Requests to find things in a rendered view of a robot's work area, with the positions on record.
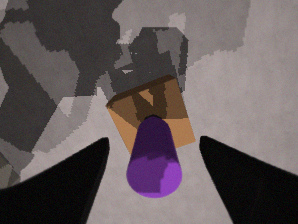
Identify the purple marker cap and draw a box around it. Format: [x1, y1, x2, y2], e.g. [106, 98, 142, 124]
[126, 118, 182, 198]

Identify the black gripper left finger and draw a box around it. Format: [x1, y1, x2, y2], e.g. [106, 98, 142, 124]
[0, 137, 110, 224]

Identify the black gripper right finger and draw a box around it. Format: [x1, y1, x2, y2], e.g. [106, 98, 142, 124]
[199, 136, 298, 224]

